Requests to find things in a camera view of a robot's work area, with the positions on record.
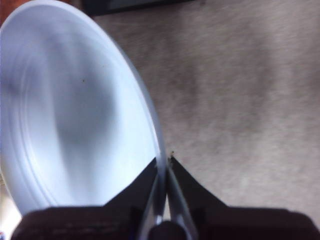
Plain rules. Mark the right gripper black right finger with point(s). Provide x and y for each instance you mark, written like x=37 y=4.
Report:
x=237 y=225

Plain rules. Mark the blue round plate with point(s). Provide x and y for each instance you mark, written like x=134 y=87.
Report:
x=75 y=112

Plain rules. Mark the black rectangular tray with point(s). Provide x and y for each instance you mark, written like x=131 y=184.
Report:
x=112 y=6

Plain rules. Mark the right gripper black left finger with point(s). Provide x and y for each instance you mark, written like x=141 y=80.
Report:
x=87 y=222

